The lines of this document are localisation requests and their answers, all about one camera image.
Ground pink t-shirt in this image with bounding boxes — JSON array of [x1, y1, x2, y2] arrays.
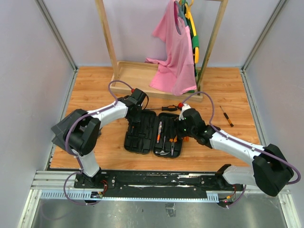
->
[[146, 0, 197, 96]]

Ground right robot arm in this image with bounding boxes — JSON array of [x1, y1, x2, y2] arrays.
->
[[177, 103, 294, 197]]

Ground green yellow hangers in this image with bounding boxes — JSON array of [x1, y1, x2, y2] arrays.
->
[[179, 0, 200, 79]]

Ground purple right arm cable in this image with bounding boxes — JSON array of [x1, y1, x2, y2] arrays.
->
[[181, 91, 302, 209]]

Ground silver orange utility knife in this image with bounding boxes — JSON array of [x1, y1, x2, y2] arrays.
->
[[156, 121, 162, 143]]

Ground black plastic tool case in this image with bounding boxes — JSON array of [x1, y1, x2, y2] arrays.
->
[[124, 110, 183, 158]]

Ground right aluminium frame post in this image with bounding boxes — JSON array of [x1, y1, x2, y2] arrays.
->
[[241, 0, 289, 72]]

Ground grey cable duct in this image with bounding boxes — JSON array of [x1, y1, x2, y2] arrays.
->
[[40, 190, 219, 203]]

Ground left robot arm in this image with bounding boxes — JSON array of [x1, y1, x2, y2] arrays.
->
[[63, 88, 148, 188]]

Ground black orange screwdriver handle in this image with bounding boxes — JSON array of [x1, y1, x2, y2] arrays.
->
[[146, 105, 178, 112]]

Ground dark grey folded cloth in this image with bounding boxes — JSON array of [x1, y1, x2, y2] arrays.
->
[[51, 111, 76, 150]]

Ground wooden clothes rack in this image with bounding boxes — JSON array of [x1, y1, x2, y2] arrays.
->
[[95, 0, 228, 99]]

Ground claw hammer black grip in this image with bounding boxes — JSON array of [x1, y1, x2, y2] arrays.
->
[[159, 136, 171, 156]]

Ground orange black pliers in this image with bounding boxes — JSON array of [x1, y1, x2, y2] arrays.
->
[[169, 136, 177, 156]]

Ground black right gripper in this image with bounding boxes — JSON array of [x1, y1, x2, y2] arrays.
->
[[165, 116, 196, 139]]

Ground small orange black screwdriver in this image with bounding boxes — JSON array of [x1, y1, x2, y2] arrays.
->
[[220, 106, 234, 127]]

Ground aluminium frame post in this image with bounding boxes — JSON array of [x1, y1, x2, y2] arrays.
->
[[34, 0, 78, 72], [241, 0, 289, 72]]

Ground left aluminium frame post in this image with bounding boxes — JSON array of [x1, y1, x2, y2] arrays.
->
[[34, 0, 78, 72]]

